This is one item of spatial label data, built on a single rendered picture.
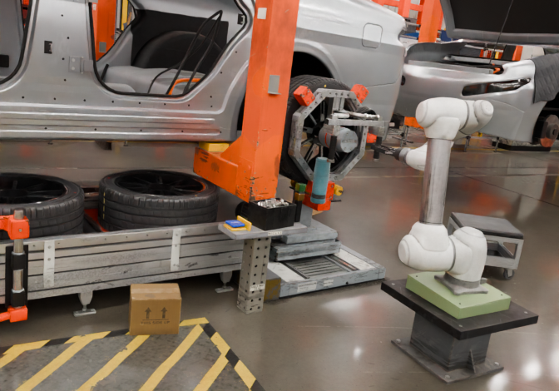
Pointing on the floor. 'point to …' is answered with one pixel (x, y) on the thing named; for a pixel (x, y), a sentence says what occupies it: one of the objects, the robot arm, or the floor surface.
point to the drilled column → (253, 274)
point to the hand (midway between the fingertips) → (378, 147)
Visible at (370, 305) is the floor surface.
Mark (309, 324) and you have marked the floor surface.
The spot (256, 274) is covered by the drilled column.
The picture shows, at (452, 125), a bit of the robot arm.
